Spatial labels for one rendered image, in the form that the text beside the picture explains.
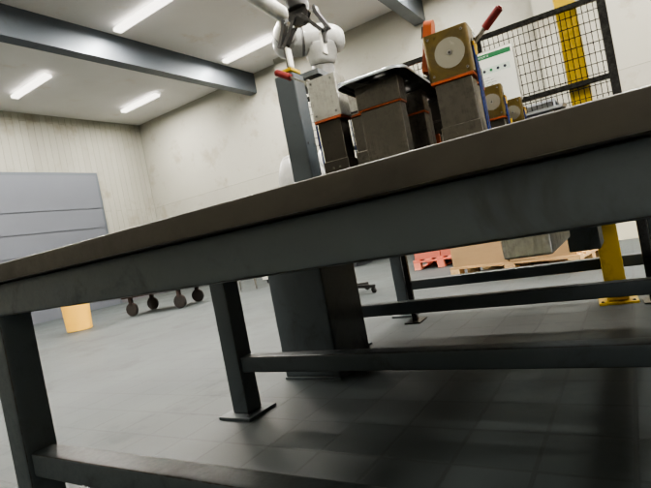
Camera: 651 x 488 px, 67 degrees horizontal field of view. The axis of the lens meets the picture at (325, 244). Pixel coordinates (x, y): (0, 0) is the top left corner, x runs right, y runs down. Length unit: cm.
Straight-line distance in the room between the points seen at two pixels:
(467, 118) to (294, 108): 56
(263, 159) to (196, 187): 218
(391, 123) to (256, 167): 966
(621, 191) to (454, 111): 76
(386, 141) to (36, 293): 90
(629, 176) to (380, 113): 83
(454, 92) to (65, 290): 99
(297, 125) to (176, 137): 1114
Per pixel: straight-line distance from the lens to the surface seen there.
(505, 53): 298
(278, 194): 66
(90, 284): 109
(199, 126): 1210
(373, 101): 131
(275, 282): 227
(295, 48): 234
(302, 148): 154
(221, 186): 1158
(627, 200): 57
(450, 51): 129
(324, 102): 141
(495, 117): 192
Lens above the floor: 62
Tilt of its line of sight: 1 degrees down
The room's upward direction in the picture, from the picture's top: 11 degrees counter-clockwise
